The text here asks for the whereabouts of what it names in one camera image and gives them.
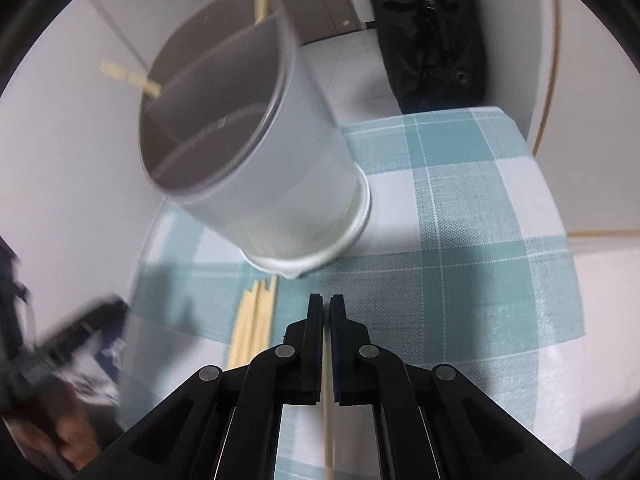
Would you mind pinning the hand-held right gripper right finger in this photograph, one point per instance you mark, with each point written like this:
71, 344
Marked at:
336, 350

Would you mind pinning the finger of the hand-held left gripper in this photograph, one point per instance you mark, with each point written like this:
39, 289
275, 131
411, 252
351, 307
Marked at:
87, 327

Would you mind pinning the black bag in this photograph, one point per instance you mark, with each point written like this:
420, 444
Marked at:
425, 35

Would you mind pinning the teal white checked tablecloth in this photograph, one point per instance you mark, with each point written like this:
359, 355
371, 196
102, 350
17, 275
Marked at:
450, 260

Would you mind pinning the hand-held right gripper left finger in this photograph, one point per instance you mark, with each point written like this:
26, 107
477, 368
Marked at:
319, 345

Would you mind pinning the person's left hand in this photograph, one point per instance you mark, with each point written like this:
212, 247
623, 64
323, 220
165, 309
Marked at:
70, 435

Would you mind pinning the grey cylindrical utensil holder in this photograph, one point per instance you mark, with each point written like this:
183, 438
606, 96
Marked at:
280, 185

